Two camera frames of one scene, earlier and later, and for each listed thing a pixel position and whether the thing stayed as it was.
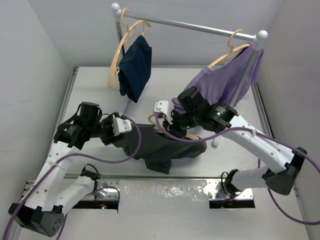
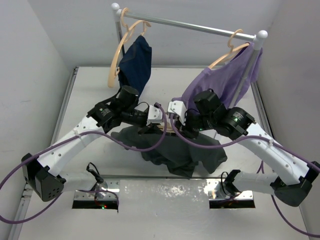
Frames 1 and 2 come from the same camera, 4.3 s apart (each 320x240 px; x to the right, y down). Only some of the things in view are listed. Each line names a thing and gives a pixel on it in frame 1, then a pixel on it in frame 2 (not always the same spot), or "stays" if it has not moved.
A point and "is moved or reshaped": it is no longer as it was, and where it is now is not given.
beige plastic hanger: x=158 y=129 is moved or reshaped
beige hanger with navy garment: x=114 y=70 stays
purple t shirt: x=221 y=82 stays
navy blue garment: x=135 y=68 stays
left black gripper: x=109 y=120 -> x=151 y=127
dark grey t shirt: x=143 y=141 is moved or reshaped
